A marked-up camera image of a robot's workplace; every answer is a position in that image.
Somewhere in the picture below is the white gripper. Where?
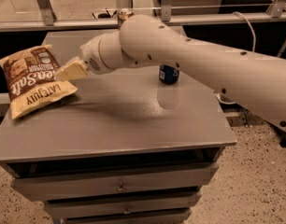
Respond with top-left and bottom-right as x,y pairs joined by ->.
55,35 -> 113,81

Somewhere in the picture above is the brown sea salt chip bag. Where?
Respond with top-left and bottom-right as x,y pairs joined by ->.
0,45 -> 78,119

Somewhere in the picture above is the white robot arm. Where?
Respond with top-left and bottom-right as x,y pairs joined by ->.
56,15 -> 286,132

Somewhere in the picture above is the orange soda can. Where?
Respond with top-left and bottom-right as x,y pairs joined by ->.
118,8 -> 134,28

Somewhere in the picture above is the blue Pepsi can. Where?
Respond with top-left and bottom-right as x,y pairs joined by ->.
159,65 -> 179,85

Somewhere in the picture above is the grey top drawer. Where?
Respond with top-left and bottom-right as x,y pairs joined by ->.
11,162 -> 218,201

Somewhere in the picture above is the grey drawer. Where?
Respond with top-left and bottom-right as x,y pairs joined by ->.
44,191 -> 201,218
11,162 -> 218,201
65,208 -> 191,224

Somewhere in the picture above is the grey middle drawer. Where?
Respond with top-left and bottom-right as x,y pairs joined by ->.
44,191 -> 201,218

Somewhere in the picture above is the grey bottom drawer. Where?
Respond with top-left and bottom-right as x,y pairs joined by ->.
65,208 -> 191,224

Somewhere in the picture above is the metal frame rail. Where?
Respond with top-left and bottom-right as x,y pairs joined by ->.
0,0 -> 286,32

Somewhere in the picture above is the white cable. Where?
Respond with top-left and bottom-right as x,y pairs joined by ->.
215,11 -> 257,105

